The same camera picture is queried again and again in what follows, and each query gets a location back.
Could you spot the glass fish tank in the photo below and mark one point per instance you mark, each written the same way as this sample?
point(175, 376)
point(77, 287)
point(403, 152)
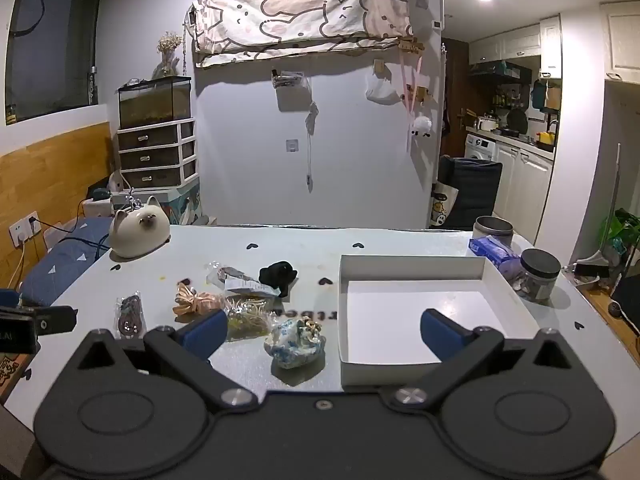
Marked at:
point(155, 105)

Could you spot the white washing machine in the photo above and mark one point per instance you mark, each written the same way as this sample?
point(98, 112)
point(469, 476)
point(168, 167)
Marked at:
point(480, 147)

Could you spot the green potted plant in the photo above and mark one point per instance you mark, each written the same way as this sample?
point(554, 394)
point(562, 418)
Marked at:
point(625, 232)

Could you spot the white dark drawer unit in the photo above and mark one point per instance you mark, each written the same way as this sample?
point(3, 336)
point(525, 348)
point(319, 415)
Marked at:
point(150, 157)

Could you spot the white wall power outlet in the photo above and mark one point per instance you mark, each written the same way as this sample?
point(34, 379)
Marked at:
point(22, 230)

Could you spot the dark window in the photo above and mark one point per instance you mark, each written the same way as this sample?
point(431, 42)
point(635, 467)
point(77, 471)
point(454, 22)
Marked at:
point(50, 45)

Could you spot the round metal tin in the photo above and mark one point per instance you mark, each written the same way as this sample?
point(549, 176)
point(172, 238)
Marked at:
point(492, 232)

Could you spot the cartoon tote bag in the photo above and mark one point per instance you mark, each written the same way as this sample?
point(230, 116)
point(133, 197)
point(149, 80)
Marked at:
point(442, 207)

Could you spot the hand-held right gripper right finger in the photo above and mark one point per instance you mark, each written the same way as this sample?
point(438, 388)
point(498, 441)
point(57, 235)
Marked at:
point(440, 334)

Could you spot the clear wall holder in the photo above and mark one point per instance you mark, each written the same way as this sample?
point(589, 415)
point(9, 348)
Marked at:
point(286, 80)

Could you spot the cartoon printed cloth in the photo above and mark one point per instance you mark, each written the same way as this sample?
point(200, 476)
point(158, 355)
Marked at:
point(300, 15)

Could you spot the dried flower bouquet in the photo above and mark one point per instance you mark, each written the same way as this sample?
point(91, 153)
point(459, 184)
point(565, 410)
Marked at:
point(169, 42)

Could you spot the orange patterned board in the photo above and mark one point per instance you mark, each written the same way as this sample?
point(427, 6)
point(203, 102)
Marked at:
point(12, 375)

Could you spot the white lower kitchen cabinet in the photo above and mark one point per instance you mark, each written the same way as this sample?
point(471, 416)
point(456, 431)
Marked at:
point(520, 185)

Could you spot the clear adhesive wall hook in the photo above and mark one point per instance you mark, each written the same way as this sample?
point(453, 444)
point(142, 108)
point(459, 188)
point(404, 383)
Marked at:
point(292, 145)

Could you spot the pink ribbon bundle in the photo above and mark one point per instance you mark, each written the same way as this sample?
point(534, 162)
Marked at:
point(197, 302)

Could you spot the dark wooden door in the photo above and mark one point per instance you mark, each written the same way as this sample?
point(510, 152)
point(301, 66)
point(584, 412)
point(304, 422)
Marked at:
point(455, 95)

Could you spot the black scrunchie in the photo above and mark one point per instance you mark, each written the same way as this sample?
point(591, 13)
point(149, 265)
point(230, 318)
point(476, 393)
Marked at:
point(277, 274)

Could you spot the white cardboard box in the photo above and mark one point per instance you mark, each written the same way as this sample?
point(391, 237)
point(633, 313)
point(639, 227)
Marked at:
point(430, 310)

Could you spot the bagged rubber bands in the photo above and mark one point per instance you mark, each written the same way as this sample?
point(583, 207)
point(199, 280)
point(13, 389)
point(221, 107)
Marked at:
point(247, 322)

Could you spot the clear bag with white label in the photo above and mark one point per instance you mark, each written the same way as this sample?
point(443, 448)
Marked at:
point(232, 275)

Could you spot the white plush toy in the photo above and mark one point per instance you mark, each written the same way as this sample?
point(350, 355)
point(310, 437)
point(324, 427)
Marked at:
point(422, 124)

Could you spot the black frying pan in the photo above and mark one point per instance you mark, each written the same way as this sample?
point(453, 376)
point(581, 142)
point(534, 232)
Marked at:
point(517, 120)

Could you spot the white upper kitchen cabinets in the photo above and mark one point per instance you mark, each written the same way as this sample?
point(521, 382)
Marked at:
point(505, 42)

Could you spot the blue white scrunchie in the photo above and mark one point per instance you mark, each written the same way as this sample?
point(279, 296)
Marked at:
point(292, 347)

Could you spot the white plastic bag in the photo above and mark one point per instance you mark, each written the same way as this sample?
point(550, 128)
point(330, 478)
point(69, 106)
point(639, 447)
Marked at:
point(381, 91)

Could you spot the clear jar with black lid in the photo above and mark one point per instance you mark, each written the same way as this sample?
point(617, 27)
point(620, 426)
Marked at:
point(540, 266)

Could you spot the purple tissue pack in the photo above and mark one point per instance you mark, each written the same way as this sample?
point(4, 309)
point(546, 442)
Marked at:
point(492, 255)

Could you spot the black quilted bag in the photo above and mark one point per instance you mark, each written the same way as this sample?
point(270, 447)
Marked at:
point(472, 190)

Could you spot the teal patterned cabinet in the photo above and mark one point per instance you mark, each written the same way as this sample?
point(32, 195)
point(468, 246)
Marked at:
point(187, 205)

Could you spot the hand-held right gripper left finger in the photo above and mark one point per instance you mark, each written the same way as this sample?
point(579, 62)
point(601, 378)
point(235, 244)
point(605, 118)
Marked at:
point(205, 334)

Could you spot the black range hood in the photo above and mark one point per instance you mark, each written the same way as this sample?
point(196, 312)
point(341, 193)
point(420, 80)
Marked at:
point(500, 69)

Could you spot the tall white cabinet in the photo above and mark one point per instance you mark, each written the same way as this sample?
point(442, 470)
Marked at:
point(622, 42)

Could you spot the white cooking pot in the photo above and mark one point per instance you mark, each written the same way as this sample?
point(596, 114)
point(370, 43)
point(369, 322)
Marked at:
point(485, 123)

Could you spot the blue triangle-print cushion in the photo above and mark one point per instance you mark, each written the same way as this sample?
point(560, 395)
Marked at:
point(65, 260)

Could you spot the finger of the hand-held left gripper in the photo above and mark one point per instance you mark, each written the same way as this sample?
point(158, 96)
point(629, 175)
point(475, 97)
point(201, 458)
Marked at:
point(57, 320)

